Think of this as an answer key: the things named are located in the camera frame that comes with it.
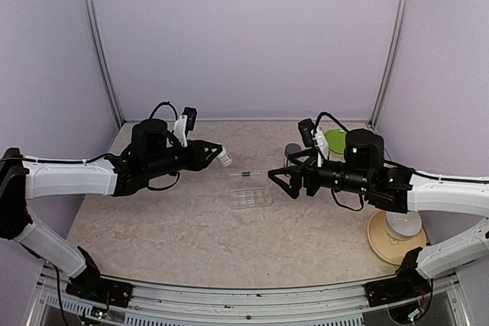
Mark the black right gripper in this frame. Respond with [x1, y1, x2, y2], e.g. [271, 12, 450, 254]
[268, 148, 373, 199]

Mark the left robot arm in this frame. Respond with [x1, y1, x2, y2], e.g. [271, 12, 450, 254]
[1, 115, 232, 299]

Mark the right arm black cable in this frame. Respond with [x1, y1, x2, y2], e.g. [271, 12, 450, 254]
[315, 111, 351, 134]

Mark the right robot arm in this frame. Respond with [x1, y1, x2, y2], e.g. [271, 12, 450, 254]
[267, 129, 488, 299]

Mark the white bowl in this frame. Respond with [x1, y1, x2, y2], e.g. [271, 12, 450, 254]
[385, 211, 422, 240]

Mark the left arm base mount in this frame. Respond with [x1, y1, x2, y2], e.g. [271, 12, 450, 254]
[66, 268, 134, 308]

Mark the aluminium frame post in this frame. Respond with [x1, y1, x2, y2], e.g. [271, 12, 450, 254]
[369, 0, 409, 130]
[83, 0, 125, 129]

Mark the front aluminium rail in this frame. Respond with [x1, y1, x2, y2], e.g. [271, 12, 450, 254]
[22, 266, 474, 325]

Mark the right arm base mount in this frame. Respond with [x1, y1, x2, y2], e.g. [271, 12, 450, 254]
[364, 269, 432, 307]

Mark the right aluminium frame post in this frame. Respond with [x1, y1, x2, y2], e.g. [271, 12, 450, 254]
[369, 0, 409, 130]

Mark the left aluminium frame post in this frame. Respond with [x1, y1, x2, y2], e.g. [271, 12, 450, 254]
[83, 0, 125, 129]

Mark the orange grey-capped pill bottle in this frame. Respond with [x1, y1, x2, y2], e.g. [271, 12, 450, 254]
[283, 143, 302, 167]

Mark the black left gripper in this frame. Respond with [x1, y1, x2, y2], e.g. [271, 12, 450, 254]
[144, 139, 222, 179]

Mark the clear plastic pill organizer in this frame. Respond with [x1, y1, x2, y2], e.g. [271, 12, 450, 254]
[228, 171, 273, 210]

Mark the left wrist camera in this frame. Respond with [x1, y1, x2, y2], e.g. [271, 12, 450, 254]
[173, 107, 197, 147]

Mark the small white-capped pill bottle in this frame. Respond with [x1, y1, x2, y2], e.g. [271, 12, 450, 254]
[216, 147, 232, 167]

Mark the green plate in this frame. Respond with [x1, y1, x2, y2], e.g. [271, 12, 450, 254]
[324, 129, 347, 155]

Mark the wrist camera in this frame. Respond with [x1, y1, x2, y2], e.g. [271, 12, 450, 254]
[298, 118, 329, 167]
[173, 107, 197, 147]

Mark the beige plate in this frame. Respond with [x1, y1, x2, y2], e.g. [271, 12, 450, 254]
[367, 211, 427, 266]

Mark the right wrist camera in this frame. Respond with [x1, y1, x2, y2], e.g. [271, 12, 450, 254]
[298, 118, 329, 167]

